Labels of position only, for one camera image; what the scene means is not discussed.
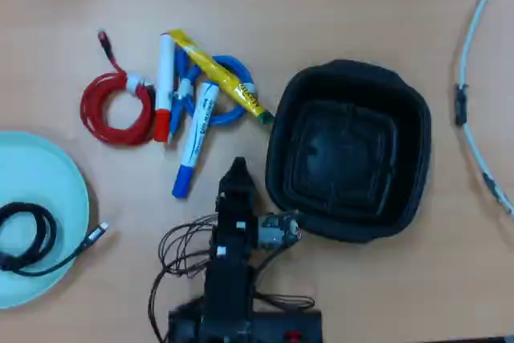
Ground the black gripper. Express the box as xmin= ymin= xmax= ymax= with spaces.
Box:
xmin=214 ymin=157 xmax=258 ymax=250

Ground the blue capped white marker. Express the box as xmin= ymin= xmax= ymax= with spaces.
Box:
xmin=172 ymin=81 xmax=220 ymax=199

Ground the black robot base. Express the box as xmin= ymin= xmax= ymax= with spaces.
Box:
xmin=167 ymin=302 xmax=323 ymax=343

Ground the black square bowl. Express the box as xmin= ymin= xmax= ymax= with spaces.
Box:
xmin=264 ymin=59 xmax=433 ymax=243

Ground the yellow tube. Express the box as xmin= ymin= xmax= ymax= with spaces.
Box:
xmin=166 ymin=28 xmax=275 ymax=125

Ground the red capped white marker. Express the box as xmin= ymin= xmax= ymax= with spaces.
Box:
xmin=153 ymin=33 xmax=177 ymax=143

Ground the light blue plate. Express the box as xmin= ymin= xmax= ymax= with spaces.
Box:
xmin=0 ymin=130 xmax=90 ymax=310

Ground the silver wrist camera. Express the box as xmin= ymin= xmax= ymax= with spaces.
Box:
xmin=255 ymin=210 xmax=302 ymax=248

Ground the blue coiled cable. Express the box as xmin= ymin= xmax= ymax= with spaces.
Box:
xmin=168 ymin=46 xmax=255 ymax=143

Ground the red coiled cable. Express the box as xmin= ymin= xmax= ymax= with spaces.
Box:
xmin=80 ymin=29 xmax=157 ymax=147

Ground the black usb cable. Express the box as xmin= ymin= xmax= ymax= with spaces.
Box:
xmin=0 ymin=202 xmax=110 ymax=278

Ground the white cable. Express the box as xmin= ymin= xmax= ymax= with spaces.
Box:
xmin=455 ymin=0 xmax=514 ymax=215

